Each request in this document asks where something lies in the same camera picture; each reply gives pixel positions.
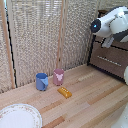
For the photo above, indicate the dark brown drawer cabinet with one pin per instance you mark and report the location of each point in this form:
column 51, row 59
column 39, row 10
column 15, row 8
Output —
column 91, row 53

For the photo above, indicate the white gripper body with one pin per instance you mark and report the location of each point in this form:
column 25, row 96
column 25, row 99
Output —
column 108, row 41

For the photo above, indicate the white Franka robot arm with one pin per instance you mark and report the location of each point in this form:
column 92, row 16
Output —
column 113, row 21

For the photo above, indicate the yellow block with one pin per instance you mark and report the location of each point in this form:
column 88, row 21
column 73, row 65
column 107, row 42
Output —
column 64, row 92

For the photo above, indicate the white floral plate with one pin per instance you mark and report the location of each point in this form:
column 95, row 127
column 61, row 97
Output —
column 19, row 116

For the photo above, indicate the thin wooden post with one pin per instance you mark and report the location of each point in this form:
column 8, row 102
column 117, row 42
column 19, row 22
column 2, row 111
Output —
column 60, row 33

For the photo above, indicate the blue mug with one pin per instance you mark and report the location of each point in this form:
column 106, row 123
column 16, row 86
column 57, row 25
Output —
column 41, row 81

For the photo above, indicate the pink mug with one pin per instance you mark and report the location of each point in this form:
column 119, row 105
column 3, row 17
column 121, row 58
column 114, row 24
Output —
column 58, row 77

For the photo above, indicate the thick wooden post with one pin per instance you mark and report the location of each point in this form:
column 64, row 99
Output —
column 7, row 43

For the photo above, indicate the brown drawer front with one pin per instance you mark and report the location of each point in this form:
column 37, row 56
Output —
column 110, row 61
column 120, row 44

